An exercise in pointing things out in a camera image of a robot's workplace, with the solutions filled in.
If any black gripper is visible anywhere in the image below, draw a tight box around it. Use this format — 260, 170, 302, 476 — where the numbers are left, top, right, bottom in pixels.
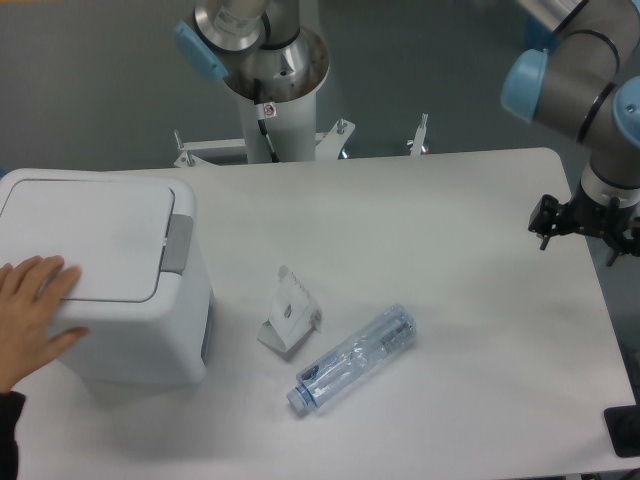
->
528, 193, 639, 267

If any white plastic trash can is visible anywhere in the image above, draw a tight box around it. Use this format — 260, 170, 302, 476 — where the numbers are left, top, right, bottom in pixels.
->
1, 169, 213, 385

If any black sleeve forearm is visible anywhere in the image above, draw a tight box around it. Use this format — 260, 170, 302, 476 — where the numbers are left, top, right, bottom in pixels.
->
1, 391, 26, 480

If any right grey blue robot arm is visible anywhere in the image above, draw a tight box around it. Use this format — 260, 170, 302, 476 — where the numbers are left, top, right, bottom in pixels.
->
501, 0, 639, 263

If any person's bare hand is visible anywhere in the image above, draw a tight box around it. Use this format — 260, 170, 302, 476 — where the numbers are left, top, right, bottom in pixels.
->
1, 256, 89, 394

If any black device at table edge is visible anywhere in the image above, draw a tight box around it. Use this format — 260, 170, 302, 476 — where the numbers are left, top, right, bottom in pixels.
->
604, 405, 639, 458

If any crushed clear plastic bottle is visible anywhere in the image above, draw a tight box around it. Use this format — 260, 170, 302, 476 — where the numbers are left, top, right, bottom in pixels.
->
286, 304, 417, 416

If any crushed white milk carton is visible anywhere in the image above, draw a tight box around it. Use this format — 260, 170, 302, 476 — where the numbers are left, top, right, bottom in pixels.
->
257, 265, 322, 356

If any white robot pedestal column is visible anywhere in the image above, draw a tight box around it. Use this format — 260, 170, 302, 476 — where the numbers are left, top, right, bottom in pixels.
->
236, 93, 316, 162

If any black cable on pedestal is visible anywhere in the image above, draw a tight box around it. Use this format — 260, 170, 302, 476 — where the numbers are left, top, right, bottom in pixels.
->
252, 78, 279, 164

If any white base frame with bolts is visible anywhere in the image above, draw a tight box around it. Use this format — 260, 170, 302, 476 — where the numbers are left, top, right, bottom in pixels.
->
172, 112, 432, 169

